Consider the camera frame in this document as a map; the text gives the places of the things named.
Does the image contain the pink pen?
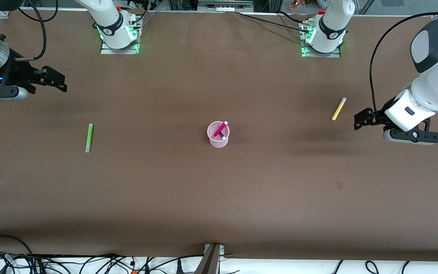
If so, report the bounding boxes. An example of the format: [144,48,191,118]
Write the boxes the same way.
[213,121,229,137]

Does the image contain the pink pen holder cup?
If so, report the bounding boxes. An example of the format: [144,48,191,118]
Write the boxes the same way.
[207,121,230,148]

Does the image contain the yellow pen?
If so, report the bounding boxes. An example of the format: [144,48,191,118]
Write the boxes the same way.
[331,97,347,121]

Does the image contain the green pen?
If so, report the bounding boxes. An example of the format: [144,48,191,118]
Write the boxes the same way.
[85,123,94,153]

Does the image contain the grey power strip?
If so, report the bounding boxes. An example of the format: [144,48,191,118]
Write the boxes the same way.
[197,0,254,12]

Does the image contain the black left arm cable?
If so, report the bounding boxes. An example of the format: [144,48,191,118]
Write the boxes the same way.
[369,12,438,115]

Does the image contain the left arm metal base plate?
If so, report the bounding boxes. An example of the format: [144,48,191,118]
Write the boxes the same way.
[301,41,341,59]

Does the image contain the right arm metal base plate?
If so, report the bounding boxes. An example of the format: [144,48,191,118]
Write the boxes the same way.
[100,37,141,55]

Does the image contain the black cable on table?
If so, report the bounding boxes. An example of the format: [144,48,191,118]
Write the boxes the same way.
[235,11,311,32]

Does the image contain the thick black looped cable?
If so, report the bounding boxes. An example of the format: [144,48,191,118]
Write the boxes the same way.
[0,234,34,263]

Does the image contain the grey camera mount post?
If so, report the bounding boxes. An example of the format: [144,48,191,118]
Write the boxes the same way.
[194,244,225,274]

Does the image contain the black cable tangle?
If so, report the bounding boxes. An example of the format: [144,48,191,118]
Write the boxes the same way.
[0,252,205,274]

